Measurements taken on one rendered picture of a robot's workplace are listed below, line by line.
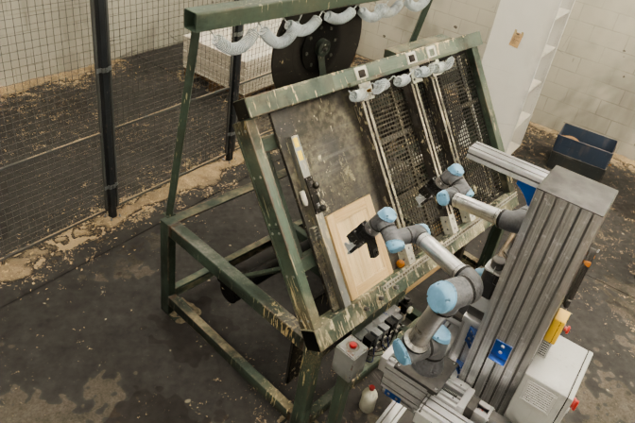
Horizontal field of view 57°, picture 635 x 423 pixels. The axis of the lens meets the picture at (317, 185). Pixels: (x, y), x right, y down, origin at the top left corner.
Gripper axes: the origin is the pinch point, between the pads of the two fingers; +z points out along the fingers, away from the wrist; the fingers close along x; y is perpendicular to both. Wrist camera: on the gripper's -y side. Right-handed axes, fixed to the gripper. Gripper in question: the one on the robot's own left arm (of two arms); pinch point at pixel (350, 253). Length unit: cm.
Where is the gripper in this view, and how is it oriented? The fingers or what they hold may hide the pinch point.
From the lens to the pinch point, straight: 279.0
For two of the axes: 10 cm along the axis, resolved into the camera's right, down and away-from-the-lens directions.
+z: -4.9, 5.3, 6.9
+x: -6.1, 3.6, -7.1
